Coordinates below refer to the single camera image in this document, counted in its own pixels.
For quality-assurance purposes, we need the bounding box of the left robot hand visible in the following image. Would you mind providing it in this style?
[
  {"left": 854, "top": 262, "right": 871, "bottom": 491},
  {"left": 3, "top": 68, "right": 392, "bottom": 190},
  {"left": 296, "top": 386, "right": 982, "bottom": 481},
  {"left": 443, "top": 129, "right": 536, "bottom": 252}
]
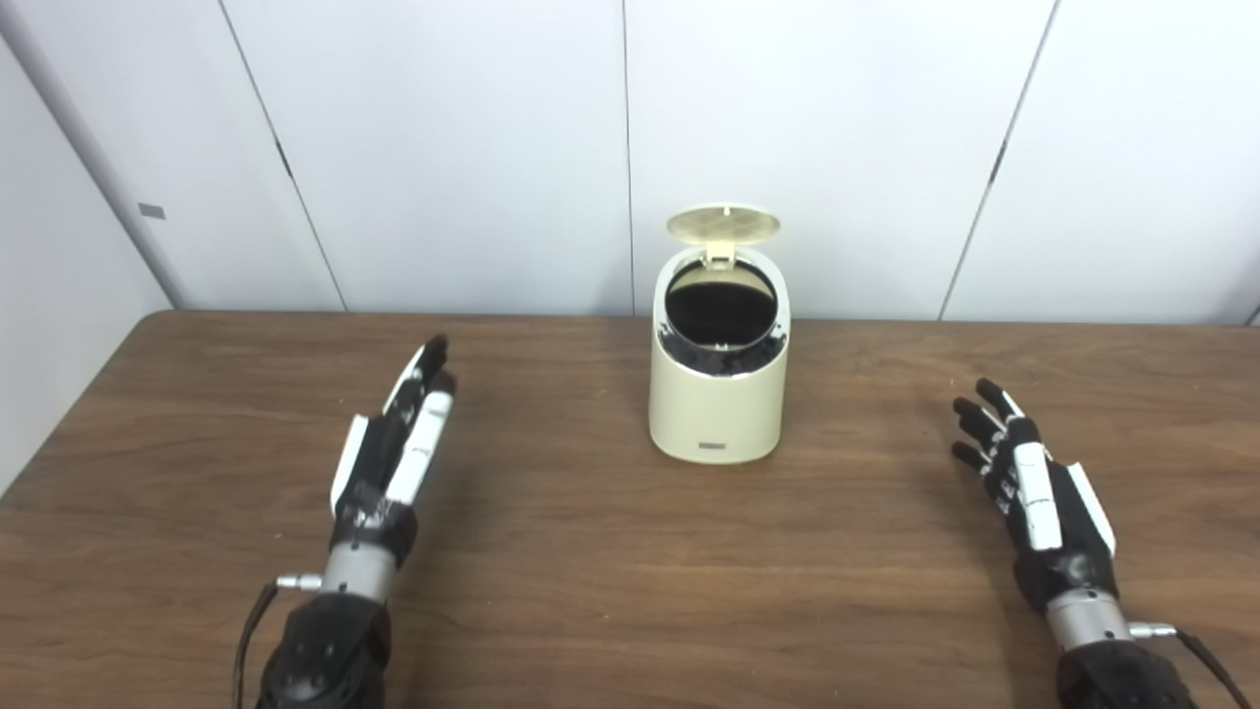
[{"left": 329, "top": 335, "right": 459, "bottom": 570}]

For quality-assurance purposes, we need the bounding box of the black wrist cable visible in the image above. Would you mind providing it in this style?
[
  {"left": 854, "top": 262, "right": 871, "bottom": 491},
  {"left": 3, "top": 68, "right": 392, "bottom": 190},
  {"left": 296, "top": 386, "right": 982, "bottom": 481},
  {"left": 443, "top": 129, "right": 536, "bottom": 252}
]
[
  {"left": 1129, "top": 621, "right": 1251, "bottom": 709},
  {"left": 232, "top": 575, "right": 324, "bottom": 709}
]

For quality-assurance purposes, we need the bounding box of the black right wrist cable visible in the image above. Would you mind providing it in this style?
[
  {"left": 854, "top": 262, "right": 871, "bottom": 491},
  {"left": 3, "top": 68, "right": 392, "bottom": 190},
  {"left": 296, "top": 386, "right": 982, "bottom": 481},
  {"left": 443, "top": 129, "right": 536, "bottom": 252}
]
[{"left": 1129, "top": 621, "right": 1251, "bottom": 709}]

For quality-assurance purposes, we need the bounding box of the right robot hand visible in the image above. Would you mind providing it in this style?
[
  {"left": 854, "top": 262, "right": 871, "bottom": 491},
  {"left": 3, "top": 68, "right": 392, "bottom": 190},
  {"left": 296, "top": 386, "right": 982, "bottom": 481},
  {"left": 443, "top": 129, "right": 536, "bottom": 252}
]
[{"left": 951, "top": 378, "right": 1119, "bottom": 613}]

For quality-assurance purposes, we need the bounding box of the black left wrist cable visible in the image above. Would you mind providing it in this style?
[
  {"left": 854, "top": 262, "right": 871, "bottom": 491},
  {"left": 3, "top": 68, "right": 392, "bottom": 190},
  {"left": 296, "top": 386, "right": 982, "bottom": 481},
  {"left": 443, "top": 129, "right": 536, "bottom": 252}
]
[{"left": 232, "top": 575, "right": 324, "bottom": 709}]

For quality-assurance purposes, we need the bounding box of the cream-colored lidded bin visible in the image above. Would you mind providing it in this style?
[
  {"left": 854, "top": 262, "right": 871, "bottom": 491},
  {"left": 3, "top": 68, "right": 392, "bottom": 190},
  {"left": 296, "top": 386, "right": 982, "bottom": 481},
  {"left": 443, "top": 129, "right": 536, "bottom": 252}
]
[{"left": 648, "top": 203, "right": 791, "bottom": 465}]

